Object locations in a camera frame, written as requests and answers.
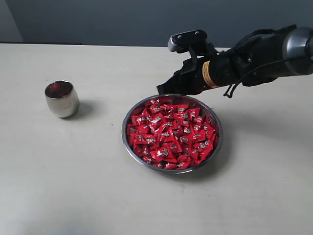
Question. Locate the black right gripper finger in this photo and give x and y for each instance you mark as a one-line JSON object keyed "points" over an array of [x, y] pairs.
{"points": [[171, 86]]}

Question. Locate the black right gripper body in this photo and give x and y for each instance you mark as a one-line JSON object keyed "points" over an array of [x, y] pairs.
{"points": [[203, 78]]}

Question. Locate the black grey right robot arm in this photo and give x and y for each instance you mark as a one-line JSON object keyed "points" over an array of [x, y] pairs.
{"points": [[258, 58]]}

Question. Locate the round steel bowl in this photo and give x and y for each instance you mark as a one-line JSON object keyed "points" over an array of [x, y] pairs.
{"points": [[217, 144]]}

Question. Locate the pile of red wrapped candies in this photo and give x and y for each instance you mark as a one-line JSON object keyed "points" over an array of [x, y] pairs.
{"points": [[171, 133]]}

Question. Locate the stainless steel cup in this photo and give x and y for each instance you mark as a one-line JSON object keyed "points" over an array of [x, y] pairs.
{"points": [[64, 107]]}

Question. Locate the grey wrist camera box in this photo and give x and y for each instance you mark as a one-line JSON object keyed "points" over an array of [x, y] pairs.
{"points": [[193, 42]]}

